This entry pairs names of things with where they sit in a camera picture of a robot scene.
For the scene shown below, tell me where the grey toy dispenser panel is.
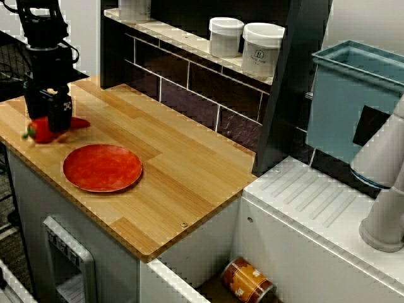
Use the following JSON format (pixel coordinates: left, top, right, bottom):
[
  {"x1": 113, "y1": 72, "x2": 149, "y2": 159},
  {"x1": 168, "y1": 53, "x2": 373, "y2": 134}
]
[{"x1": 42, "y1": 215, "x2": 97, "y2": 303}]

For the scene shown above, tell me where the white toy kitchen cabinet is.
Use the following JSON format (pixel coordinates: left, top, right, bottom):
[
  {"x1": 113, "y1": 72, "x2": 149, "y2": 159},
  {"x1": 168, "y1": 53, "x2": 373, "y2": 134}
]
[{"x1": 6, "y1": 148, "x2": 241, "y2": 303}]

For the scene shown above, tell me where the plain white lidded jar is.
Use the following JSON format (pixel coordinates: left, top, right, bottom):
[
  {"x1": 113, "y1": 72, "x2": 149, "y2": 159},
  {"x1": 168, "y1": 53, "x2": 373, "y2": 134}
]
[{"x1": 208, "y1": 16, "x2": 246, "y2": 59}]

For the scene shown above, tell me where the grey toy faucet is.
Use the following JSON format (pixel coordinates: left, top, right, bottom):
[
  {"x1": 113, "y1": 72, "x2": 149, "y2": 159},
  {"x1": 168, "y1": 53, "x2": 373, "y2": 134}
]
[{"x1": 349, "y1": 94, "x2": 404, "y2": 253}]

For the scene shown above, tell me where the red pepper green stem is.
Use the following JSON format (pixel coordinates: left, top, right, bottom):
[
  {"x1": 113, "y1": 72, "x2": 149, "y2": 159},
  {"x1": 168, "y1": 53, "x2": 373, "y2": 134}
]
[{"x1": 21, "y1": 116, "x2": 92, "y2": 145}]

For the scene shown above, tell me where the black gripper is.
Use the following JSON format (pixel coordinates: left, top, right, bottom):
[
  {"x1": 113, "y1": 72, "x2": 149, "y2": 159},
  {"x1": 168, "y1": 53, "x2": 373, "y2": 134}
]
[{"x1": 23, "y1": 47, "x2": 76, "y2": 134}]

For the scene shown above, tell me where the black box stand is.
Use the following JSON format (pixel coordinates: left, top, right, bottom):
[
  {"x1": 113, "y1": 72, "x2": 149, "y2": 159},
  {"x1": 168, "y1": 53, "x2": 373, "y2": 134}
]
[{"x1": 0, "y1": 30, "x2": 90, "y2": 102}]

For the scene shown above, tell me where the silver aluminium frame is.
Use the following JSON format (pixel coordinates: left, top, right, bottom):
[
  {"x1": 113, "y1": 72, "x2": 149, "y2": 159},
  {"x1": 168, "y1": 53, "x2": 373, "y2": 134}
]
[{"x1": 0, "y1": 258, "x2": 35, "y2": 303}]

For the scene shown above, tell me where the round red plate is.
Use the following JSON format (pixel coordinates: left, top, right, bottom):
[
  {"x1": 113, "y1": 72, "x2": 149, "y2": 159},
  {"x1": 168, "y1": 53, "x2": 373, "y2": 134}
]
[{"x1": 62, "y1": 144, "x2": 143, "y2": 193}]

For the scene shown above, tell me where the black side panel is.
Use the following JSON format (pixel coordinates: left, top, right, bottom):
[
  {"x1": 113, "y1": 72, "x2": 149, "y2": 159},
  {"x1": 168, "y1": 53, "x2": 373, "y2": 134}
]
[{"x1": 99, "y1": 0, "x2": 109, "y2": 91}]

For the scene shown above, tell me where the white toy sink unit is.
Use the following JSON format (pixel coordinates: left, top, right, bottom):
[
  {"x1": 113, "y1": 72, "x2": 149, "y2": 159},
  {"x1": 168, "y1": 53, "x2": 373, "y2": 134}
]
[{"x1": 140, "y1": 156, "x2": 404, "y2": 303}]

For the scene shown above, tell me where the black hood cabinet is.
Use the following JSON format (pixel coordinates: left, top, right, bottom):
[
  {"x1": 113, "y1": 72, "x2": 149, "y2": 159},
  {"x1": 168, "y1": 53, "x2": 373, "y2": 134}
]
[{"x1": 150, "y1": 0, "x2": 334, "y2": 177}]

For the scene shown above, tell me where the orange soup can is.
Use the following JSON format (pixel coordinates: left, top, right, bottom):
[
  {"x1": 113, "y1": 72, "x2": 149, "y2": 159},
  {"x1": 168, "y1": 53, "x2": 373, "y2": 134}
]
[{"x1": 220, "y1": 256, "x2": 274, "y2": 302}]

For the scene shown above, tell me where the white jar house print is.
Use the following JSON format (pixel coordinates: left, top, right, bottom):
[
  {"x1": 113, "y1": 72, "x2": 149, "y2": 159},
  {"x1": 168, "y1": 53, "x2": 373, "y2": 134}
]
[{"x1": 241, "y1": 21, "x2": 286, "y2": 78}]

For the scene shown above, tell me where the cream wall shelf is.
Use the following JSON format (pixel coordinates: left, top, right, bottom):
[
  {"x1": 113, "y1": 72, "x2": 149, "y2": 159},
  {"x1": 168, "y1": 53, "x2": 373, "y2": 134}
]
[{"x1": 104, "y1": 8, "x2": 275, "y2": 86}]

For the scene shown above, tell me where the teal plastic bin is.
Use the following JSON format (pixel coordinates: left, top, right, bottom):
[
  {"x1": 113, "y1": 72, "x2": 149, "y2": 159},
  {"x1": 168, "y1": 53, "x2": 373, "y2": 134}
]
[{"x1": 307, "y1": 39, "x2": 404, "y2": 165}]

